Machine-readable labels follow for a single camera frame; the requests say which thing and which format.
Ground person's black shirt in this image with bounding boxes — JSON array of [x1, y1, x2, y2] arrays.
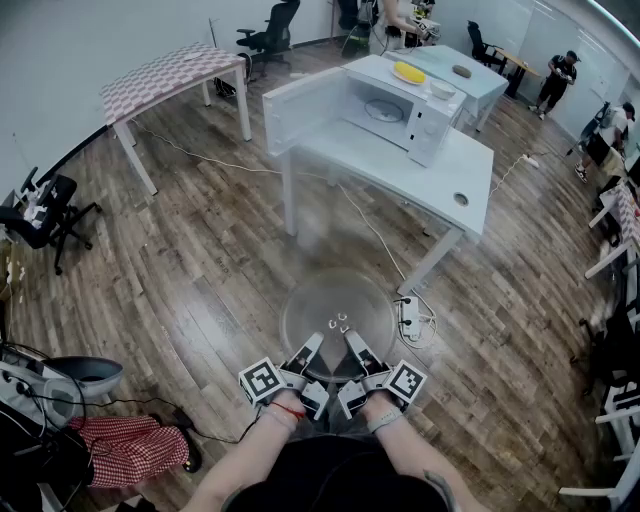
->
[[219, 432, 451, 512]]

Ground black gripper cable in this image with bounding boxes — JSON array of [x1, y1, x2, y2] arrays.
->
[[99, 394, 264, 446]]

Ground pale blue cloth table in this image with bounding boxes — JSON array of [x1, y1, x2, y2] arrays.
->
[[382, 44, 510, 134]]

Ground yellow corn cob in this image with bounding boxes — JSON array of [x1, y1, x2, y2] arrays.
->
[[393, 60, 427, 85]]

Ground beige oval plate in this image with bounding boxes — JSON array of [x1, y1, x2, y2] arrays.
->
[[391, 62, 428, 87]]

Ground white microwave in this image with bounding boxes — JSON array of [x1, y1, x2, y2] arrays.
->
[[262, 53, 468, 169]]

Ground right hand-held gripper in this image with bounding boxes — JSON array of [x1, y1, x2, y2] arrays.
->
[[330, 329, 428, 420]]

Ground person's camouflage trousers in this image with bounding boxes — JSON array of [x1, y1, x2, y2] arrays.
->
[[294, 409, 381, 444]]

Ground red string bracelet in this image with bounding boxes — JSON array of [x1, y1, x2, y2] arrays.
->
[[269, 401, 306, 419]]

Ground pink checkered table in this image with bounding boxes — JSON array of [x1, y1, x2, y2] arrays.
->
[[99, 42, 253, 197]]

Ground red checked cloth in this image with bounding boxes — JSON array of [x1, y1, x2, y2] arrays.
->
[[68, 413, 191, 490]]

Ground black office chair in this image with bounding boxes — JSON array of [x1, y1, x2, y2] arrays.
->
[[235, 0, 301, 79], [569, 294, 640, 401], [466, 19, 505, 69], [0, 167, 103, 277]]

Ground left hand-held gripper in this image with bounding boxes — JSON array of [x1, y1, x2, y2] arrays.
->
[[238, 331, 335, 422]]

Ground pale clear bangle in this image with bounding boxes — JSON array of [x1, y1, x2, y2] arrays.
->
[[259, 408, 299, 431]]

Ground grey machine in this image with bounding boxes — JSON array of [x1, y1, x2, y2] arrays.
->
[[0, 344, 125, 431]]

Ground beige band wristwatch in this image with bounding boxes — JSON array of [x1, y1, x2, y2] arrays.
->
[[367, 405, 404, 434]]

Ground person's left forearm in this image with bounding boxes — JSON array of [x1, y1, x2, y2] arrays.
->
[[178, 392, 307, 512]]

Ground checkered table with white frame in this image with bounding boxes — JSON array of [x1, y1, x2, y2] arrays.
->
[[583, 179, 640, 281]]

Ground wooden desk with black legs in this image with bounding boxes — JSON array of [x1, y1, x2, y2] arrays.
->
[[492, 47, 542, 100]]

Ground clear glass turntable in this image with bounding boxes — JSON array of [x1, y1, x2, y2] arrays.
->
[[278, 267, 399, 385]]

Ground long white floor cable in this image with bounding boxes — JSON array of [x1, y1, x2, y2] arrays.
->
[[129, 118, 409, 281]]

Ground person's right forearm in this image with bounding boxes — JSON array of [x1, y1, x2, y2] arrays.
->
[[358, 392, 494, 512]]

